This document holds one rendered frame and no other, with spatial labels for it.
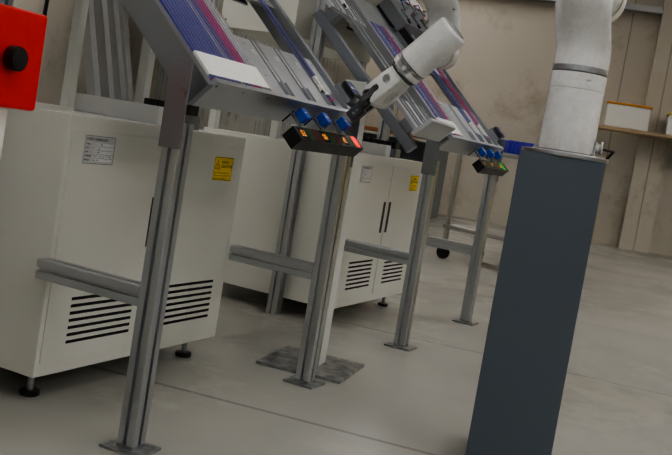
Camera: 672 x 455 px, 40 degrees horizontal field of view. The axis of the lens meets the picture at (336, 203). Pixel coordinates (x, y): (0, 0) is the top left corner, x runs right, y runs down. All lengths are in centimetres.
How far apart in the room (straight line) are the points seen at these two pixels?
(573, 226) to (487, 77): 859
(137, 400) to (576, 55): 115
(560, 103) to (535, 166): 15
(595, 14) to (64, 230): 120
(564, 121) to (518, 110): 844
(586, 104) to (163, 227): 93
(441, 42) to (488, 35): 844
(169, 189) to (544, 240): 80
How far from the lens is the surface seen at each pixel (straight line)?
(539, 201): 200
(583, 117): 204
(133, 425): 184
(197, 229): 239
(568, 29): 205
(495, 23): 1062
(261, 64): 210
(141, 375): 181
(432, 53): 217
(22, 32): 156
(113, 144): 206
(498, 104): 1050
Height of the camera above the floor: 66
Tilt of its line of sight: 4 degrees down
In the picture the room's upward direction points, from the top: 9 degrees clockwise
